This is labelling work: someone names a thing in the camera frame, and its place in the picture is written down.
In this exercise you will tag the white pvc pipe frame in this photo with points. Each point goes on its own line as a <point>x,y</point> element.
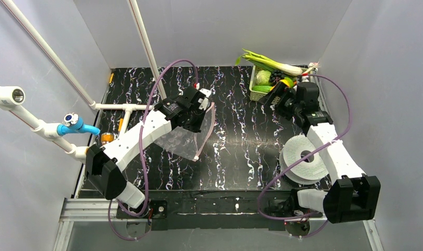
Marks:
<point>38,89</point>

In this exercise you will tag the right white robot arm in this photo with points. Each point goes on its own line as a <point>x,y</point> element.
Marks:
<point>353,195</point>

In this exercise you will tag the cream plastic basket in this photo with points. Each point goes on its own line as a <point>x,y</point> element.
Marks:
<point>255,96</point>

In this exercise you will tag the blue pipe fitting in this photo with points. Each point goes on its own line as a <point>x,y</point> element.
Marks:
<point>72,123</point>

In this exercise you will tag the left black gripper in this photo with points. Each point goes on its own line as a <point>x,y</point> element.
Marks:
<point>192,115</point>

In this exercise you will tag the aluminium frame rail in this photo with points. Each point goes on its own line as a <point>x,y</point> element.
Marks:
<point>220,189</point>

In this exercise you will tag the white tape roll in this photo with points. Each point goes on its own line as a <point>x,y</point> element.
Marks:
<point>307,172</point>

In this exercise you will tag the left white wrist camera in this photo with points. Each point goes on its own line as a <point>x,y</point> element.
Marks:
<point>204,101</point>

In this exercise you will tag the green cucumber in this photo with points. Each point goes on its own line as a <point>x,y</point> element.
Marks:
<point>262,88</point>

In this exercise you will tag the green white leek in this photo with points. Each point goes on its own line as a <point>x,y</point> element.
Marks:
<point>268,64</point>

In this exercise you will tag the orange pipe fitting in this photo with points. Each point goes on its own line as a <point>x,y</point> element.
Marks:
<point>106,138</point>

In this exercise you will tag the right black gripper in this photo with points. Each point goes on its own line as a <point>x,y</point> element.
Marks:
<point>279,100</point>

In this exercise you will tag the green cabbage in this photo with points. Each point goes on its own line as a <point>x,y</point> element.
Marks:
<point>263,78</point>

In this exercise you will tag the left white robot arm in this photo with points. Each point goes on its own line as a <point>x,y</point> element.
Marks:
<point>105,164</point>

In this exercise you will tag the yellow bell pepper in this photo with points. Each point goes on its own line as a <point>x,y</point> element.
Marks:
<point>288,82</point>

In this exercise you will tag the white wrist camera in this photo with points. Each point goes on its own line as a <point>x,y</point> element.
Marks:
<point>304,79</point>
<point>204,101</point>

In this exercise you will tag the clear zip top bag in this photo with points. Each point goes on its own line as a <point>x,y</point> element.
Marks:
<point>187,144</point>

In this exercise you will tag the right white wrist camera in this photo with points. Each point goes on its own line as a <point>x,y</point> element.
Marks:
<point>304,79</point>

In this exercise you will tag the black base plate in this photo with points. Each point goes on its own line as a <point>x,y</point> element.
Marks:
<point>211,209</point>

